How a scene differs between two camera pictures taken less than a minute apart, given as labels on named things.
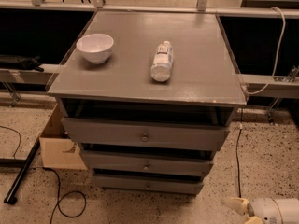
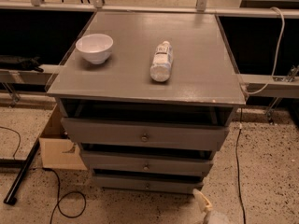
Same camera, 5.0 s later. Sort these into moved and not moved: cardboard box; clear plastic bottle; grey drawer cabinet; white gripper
Moved: white gripper
Not moved: grey drawer cabinet; cardboard box; clear plastic bottle
